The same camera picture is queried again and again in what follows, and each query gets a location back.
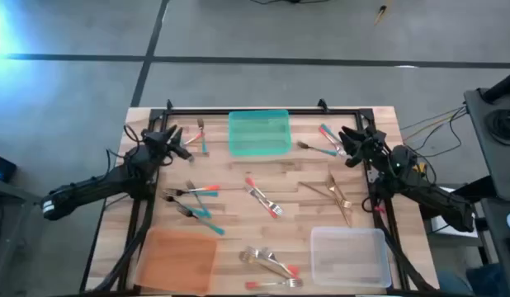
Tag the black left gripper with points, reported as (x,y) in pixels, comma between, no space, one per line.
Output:
(156,143)

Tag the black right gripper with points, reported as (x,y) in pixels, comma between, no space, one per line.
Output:
(375,146)

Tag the clear plastic bin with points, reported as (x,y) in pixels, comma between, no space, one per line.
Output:
(350,255)

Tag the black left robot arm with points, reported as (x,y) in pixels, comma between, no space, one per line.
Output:
(94,185)

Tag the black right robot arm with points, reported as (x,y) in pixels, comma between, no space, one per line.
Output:
(440,202)

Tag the teal plastic bin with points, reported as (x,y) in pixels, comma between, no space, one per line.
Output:
(259,134)

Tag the orange plastic bin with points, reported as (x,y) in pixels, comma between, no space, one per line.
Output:
(176,260)

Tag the white paper box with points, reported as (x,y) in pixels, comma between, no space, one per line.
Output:
(440,229)

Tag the dark grey equipment cart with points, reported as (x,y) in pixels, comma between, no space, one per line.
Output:
(482,165)

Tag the black stand bar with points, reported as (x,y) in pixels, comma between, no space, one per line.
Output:
(482,185)

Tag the yellow black floor tool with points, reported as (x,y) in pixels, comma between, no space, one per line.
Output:
(381,15)

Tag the black pole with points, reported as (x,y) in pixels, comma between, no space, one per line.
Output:
(502,86)

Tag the grey metal stand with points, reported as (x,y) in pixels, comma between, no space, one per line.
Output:
(20,194)

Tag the dark grey side table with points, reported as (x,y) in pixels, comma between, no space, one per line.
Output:
(496,247)

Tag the black device blue light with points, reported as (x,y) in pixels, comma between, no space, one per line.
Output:
(3,165)

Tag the person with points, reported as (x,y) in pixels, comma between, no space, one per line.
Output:
(486,284)

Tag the silver metal bracket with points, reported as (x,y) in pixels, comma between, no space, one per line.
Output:
(372,174)

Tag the black frame clamp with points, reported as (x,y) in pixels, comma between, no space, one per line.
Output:
(322,105)
(169,104)

